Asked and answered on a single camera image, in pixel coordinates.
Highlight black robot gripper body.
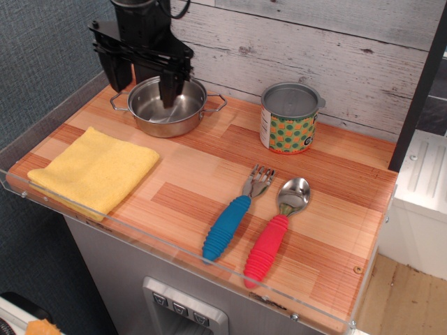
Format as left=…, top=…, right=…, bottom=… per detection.
left=88, top=1, right=193, bottom=81

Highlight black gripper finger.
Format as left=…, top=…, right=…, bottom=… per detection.
left=98, top=52, right=133, bottom=92
left=159, top=70, right=187, bottom=108

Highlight toy can with grey lid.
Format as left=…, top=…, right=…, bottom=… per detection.
left=259, top=82, right=325, bottom=155

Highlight stainless steel pot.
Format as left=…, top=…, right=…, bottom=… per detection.
left=110, top=73, right=228, bottom=138

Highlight yellow folded cloth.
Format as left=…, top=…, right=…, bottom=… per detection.
left=27, top=127, right=159, bottom=221

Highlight grey toy fridge cabinet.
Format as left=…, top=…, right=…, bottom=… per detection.
left=65, top=217, right=318, bottom=334

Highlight silver dispenser button panel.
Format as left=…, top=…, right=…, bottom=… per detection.
left=142, top=276, right=230, bottom=334

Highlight orange object at corner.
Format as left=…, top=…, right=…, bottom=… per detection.
left=25, top=319, right=62, bottom=335

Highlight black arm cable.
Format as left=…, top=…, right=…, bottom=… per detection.
left=163, top=0, right=192, bottom=20

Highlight blue handled fork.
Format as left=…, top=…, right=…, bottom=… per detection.
left=202, top=164, right=276, bottom=262

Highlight clear acrylic guard rail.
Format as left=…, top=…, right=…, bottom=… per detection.
left=1, top=54, right=396, bottom=334

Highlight red handled spoon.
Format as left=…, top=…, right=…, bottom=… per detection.
left=244, top=177, right=311, bottom=289

